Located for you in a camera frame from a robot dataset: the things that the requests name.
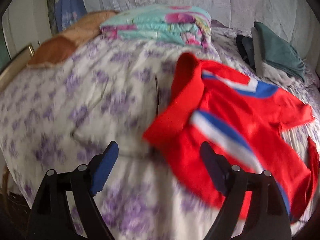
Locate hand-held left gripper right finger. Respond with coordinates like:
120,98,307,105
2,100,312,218
200,141,293,240

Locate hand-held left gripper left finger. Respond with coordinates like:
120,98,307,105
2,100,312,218
26,141,119,240

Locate blue floral cloth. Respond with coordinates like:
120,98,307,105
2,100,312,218
55,0,87,33

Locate red pants with blue-white stripes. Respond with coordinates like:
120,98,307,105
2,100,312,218
142,52,320,224

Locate folded teal pink floral quilt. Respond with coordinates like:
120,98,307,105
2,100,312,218
100,4,212,49

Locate folded green cloth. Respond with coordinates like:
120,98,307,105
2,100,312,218
254,21,307,82

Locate folded dark cloth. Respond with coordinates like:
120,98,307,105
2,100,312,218
236,34,256,70

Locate purple floral bedsheet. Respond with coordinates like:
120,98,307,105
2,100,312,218
0,26,320,240

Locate folded grey cloth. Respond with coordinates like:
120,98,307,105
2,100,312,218
251,27,295,85

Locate gold-edged wooden frame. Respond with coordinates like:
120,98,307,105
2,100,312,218
0,44,34,90

